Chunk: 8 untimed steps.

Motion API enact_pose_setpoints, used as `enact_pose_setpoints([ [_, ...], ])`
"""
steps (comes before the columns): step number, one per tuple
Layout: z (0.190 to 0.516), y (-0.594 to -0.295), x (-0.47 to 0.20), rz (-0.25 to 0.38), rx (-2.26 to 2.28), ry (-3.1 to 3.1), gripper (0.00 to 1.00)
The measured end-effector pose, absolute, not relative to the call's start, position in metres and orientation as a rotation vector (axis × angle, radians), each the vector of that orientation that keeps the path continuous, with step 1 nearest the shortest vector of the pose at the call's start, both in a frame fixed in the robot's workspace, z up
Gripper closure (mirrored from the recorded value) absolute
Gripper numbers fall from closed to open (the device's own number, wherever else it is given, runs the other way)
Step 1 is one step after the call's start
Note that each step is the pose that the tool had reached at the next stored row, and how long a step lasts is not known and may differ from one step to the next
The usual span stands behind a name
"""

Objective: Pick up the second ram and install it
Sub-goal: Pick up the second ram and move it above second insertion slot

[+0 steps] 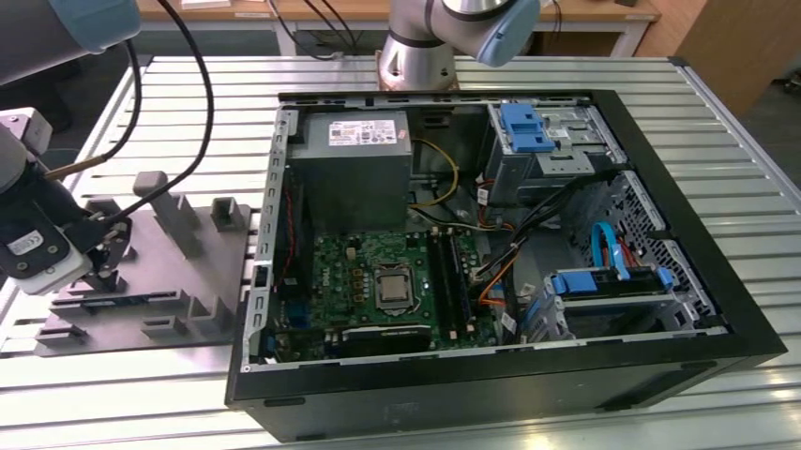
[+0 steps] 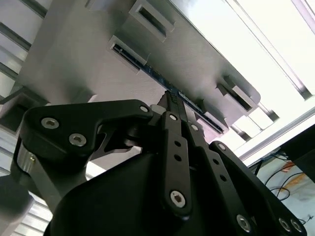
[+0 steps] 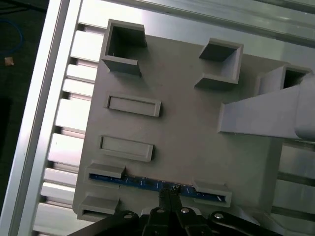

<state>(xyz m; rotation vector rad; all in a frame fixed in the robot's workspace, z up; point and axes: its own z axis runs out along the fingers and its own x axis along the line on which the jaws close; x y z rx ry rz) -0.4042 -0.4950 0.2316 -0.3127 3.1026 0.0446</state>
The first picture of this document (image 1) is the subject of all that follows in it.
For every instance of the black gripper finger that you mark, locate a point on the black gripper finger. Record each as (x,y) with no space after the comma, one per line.
(122,234)
(87,248)

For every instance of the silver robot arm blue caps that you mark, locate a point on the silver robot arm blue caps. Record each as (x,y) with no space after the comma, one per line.
(419,56)

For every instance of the grey parts rack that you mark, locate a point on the grey parts rack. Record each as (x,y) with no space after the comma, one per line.
(206,267)

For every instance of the green motherboard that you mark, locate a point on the green motherboard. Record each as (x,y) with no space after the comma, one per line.
(350,262)

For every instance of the grey power supply unit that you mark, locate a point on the grey power supply unit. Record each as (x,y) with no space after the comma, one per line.
(350,187)

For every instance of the silver CPU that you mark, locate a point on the silver CPU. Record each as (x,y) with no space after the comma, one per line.
(394,287)

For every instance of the black Nvidia graphics card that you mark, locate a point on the black Nvidia graphics card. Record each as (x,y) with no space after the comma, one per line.
(382,340)

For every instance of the small white box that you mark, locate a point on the small white box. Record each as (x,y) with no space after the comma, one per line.
(204,4)

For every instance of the black PC case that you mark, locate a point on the black PC case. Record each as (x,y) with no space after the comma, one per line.
(438,398)

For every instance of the blue plastic drive latch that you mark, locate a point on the blue plastic drive latch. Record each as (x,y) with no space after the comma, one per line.
(526,131)

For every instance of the grey metal drive cage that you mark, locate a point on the grey metal drive cage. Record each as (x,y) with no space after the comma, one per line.
(620,302)
(564,164)

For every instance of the hard disk in blue carrier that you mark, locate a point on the hard disk in blue carrier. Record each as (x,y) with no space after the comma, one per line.
(582,283)

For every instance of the wooden cabinet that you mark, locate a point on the wooden cabinet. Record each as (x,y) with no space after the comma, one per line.
(738,47)

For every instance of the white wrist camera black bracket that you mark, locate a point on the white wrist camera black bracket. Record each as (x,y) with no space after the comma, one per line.
(44,276)

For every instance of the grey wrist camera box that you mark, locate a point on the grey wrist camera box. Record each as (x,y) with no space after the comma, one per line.
(28,129)

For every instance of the wooden workbench white frame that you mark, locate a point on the wooden workbench white frame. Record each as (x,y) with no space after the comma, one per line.
(200,14)

